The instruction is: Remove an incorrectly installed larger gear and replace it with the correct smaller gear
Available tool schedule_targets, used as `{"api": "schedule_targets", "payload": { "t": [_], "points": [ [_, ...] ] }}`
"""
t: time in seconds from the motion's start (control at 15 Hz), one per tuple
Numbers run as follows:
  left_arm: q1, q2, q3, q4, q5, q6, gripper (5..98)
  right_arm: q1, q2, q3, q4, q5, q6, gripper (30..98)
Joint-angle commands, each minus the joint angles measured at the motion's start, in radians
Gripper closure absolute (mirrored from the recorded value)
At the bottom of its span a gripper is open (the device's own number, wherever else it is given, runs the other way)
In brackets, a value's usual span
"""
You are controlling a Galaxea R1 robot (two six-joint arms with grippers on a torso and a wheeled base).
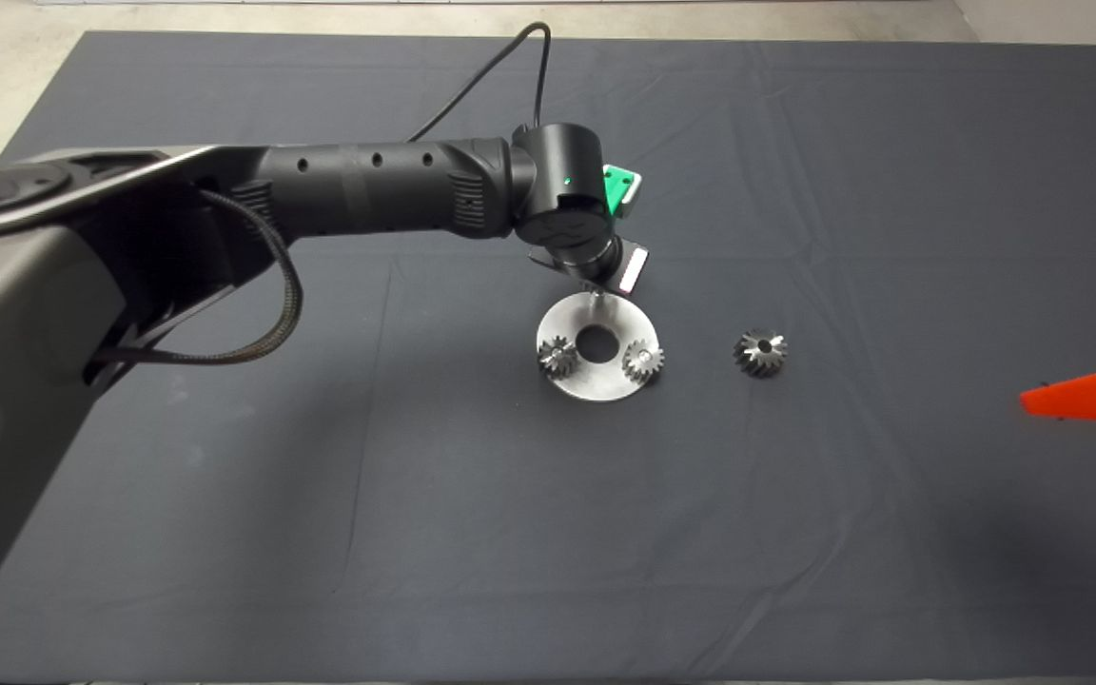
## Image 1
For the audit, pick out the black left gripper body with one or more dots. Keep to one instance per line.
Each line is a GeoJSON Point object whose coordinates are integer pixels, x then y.
{"type": "Point", "coordinates": [605, 262]}

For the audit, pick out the large tall steel gear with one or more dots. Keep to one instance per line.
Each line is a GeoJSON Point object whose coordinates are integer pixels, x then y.
{"type": "Point", "coordinates": [757, 366]}

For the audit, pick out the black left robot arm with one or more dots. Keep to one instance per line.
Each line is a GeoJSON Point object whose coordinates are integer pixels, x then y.
{"type": "Point", "coordinates": [367, 190]}

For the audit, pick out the round metal plate with pins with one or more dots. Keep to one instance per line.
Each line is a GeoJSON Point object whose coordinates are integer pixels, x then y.
{"type": "Point", "coordinates": [596, 385]}

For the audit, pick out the dark grey table cloth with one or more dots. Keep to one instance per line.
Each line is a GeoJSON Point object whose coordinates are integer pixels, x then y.
{"type": "Point", "coordinates": [548, 571]}

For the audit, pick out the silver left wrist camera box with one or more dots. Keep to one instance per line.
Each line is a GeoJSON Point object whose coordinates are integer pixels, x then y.
{"type": "Point", "coordinates": [636, 195]}

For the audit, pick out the green left camera mount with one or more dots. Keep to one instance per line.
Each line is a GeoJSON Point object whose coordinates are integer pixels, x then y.
{"type": "Point", "coordinates": [615, 185]}

